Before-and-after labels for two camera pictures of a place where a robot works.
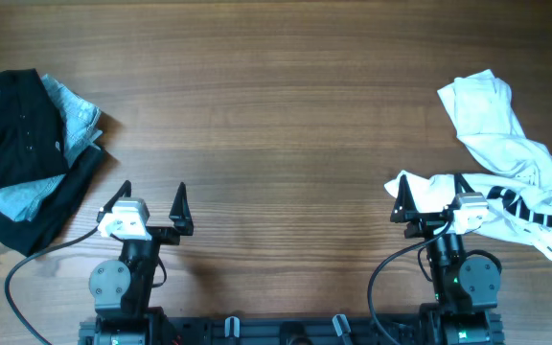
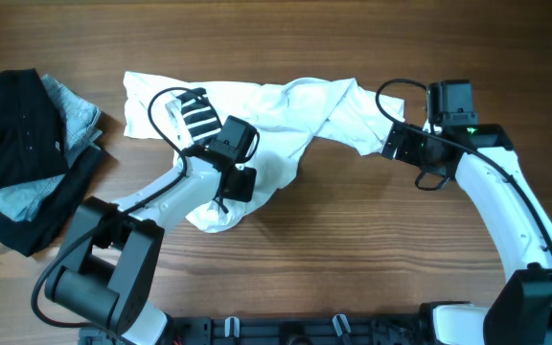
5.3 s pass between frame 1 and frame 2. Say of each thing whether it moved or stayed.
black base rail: stayed
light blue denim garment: stayed
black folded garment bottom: stayed
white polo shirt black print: moved
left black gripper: moved
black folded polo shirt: stayed
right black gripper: moved
